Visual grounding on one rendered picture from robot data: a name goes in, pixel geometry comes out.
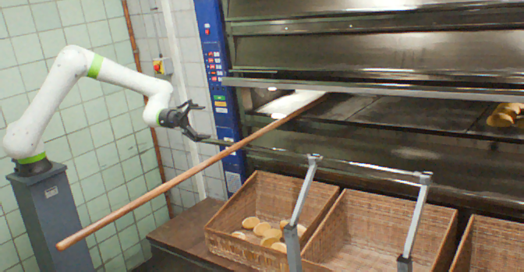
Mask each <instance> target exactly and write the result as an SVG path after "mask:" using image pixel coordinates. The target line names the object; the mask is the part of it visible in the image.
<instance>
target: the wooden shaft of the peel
mask: <svg viewBox="0 0 524 272"><path fill-rule="evenodd" d="M325 99H328V95H327V94H323V95H321V96H319V97H318V98H317V99H316V100H314V101H311V102H309V103H308V104H305V105H303V106H302V107H300V108H297V109H296V110H295V111H294V112H292V113H290V114H287V115H286V116H284V117H282V118H280V119H279V120H277V121H274V123H272V124H270V125H268V126H267V127H265V128H262V129H261V130H259V131H257V132H255V133H254V134H252V136H248V137H246V138H245V139H244V140H241V141H240V142H238V143H235V144H233V145H232V146H230V147H229V148H228V149H227V150H223V151H222V152H220V153H219V154H216V155H214V156H212V157H210V158H208V159H207V160H206V161H205V162H203V163H200V164H198V165H197V166H195V167H193V168H191V169H189V170H187V171H185V173H183V174H181V175H179V176H178V177H176V178H173V179H171V180H170V181H168V182H166V183H165V184H163V185H161V186H159V187H157V188H156V189H154V190H152V191H150V192H149V193H146V194H144V195H143V196H141V197H139V198H137V200H134V201H133V202H131V203H129V204H127V205H125V206H124V207H121V208H119V209H117V210H116V211H114V212H112V214H109V215H108V216H106V217H103V218H102V219H100V220H99V221H96V222H94V223H93V224H90V225H88V226H87V228H84V229H83V230H82V231H78V232H77V233H75V234H74V235H71V236H69V237H68V238H65V239H63V240H62V241H61V242H60V243H58V244H57V245H56V249H57V250H58V251H59V252H61V251H63V250H65V249H68V248H69V247H70V246H73V245H75V244H76V243H78V242H81V241H82V239H84V238H86V237H87V236H89V235H91V234H93V233H95V232H97V231H99V230H101V229H102V228H104V227H106V225H107V224H110V223H112V222H113V221H116V220H118V219H119V218H120V217H123V216H125V215H127V214H128V213H130V211H132V210H134V209H136V208H138V207H140V206H142V205H144V204H145V203H147V202H150V201H151V200H153V199H154V197H156V196H159V195H160V194H162V193H165V192H166V191H168V190H170V189H171V188H173V187H175V186H176V185H178V184H179V183H181V182H183V181H185V180H187V179H188V178H191V177H192V176H194V175H196V174H197V173H199V171H203V170H204V169H205V168H207V167H209V166H211V165H212V164H215V163H217V162H219V161H220V160H221V159H222V158H223V157H227V156H228V155H229V154H232V153H234V152H235V151H237V150H240V149H241V148H243V147H244V146H245V145H246V144H248V143H250V142H253V141H254V140H256V139H258V138H260V137H261V136H264V134H266V133H267V132H270V131H271V130H272V129H275V128H277V127H279V126H280V125H282V124H284V123H285V122H287V121H288V120H290V119H292V118H294V117H296V116H297V115H299V114H302V113H303V112H305V111H307V109H309V108H311V107H313V106H314V105H316V104H319V103H320V102H321V101H324V100H325Z"/></svg>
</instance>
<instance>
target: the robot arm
mask: <svg viewBox="0 0 524 272"><path fill-rule="evenodd" d="M81 76H85V77H88V78H91V79H95V80H98V81H102V82H106V83H112V85H116V86H118V87H123V88H126V89H129V90H132V91H135V92H137V93H140V94H144V95H146V96H148V98H149V99H148V102H147V105H146V107H145V109H144V112H143V120H144V123H145V124H146V125H147V126H149V127H152V128H157V127H165V128H170V129H174V128H176V127H177V128H182V134H183V135H184V136H186V137H187V138H190V139H191V140H192V141H193V142H194V143H197V142H199V141H200V140H204V139H206V140H207V139H209V138H211V136H208V135H207V134H202V133H200V134H198V133H197V132H196V131H195V130H194V129H193V128H192V126H191V125H190V123H189V120H188V117H187V115H188V114H189V112H190V111H191V109H200V111H202V109H204V108H206V106H199V105H198V104H194V103H193V100H192V99H191V100H189V101H186V102H184V103H183V104H181V105H179V106H177V108H178V109H179V111H177V109H174V108H168V106H169V104H170V101H171V99H172V95H173V88H172V85H171V84H170V82H168V81H166V80H162V79H156V78H154V77H150V76H145V75H143V74H141V73H138V72H136V71H134V70H131V69H129V68H126V67H125V66H122V65H120V64H118V63H116V62H113V61H112V60H109V59H108V58H106V57H103V56H101V55H99V54H96V53H93V52H92V51H88V50H87V49H84V48H80V47H78V46H75V45H74V44H71V45H70V46H66V47H65V48H63V49H62V50H61V51H60V53H59V54H58V56H57V58H56V61H55V62H54V64H53V66H52V67H51V70H50V73H49V74H48V77H47V78H46V80H45V81H44V85H43V86H42V87H41V88H40V89H39V91H38V93H37V95H36V96H35V98H34V100H33V101H32V103H31V104H30V106H29V107H28V108H27V109H26V111H25V112H24V113H23V115H22V116H21V117H20V119H19V120H16V121H14V122H11V124H9V125H8V126H7V129H6V134H5V137H4V139H3V141H2V147H3V150H4V152H5V153H6V154H7V155H8V156H9V157H11V158H12V159H11V162H15V164H16V167H14V171H16V172H18V173H19V177H21V178H29V177H34V176H37V175H39V174H42V173H44V172H46V171H48V170H50V169H51V168H52V163H51V162H50V161H49V160H48V158H47V155H46V148H45V145H44V141H43V138H42V134H43V133H44V131H45V129H46V127H47V125H48V123H49V121H50V119H51V117H52V116H53V114H54V113H55V111H57V108H58V106H59V105H60V104H61V103H62V101H63V99H64V98H65V97H66V94H67V93H68V92H69V91H70V90H71V89H72V88H73V87H74V85H75V83H76V82H77V80H78V79H79V78H80V77H81ZM186 105H187V107H186V109H185V111H184V112H183V111H182V109H183V107H185V106H186Z"/></svg>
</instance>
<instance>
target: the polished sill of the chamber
mask: <svg viewBox="0 0 524 272"><path fill-rule="evenodd" d="M245 116H246V121H253V122H259V123H266V124H272V123H274V121H277V120H279V119H280V118H282V117H284V116H285V115H278V114H269V113H261V112H253V111H252V112H250V113H247V114H245ZM282 125H286V126H294V127H300V128H308V129H321V130H328V131H335V132H348V133H356V134H363V136H376V137H384V138H390V139H398V140H411V141H419V142H425V143H439V144H446V145H452V146H461V147H472V148H480V149H481V150H493V151H500V152H508V153H514V154H524V140H521V139H512V138H504V137H496V136H489V135H480V134H472V133H463V132H449V131H440V130H432V129H416V128H408V127H399V126H391V125H375V124H367V123H359V122H350V121H343V120H334V119H326V118H310V117H303V116H296V117H294V118H292V119H290V120H288V121H287V122H285V123H284V124H282Z"/></svg>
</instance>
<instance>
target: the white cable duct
mask: <svg viewBox="0 0 524 272"><path fill-rule="evenodd" d="M161 3H162V7H163V13H164V17H165V25H166V29H167V33H168V41H169V45H170V50H171V54H172V62H173V66H174V70H175V75H176V79H177V83H178V88H179V96H180V101H181V104H183V103H184V102H186V101H187V99H186V91H185V86H184V81H183V77H182V69H181V65H180V59H179V52H178V48H177V43H176V39H175V34H174V30H173V25H172V18H171V13H170V8H169V4H168V0H161ZM187 117H188V120H189V123H190V125H191V126H192V127H193V125H192V120H191V116H190V113H189V114H188V115H187ZM188 142H189V145H190V150H191V154H192V159H193V166H194V167H195V166H197V165H198V164H199V159H198V154H197V146H196V143H194V142H193V141H192V140H191V139H190V138H188ZM195 176H196V183H197V188H198V193H199V197H200V201H202V200H204V199H206V193H205V189H204V180H203V176H202V171H199V173H197V174H196V175H195Z"/></svg>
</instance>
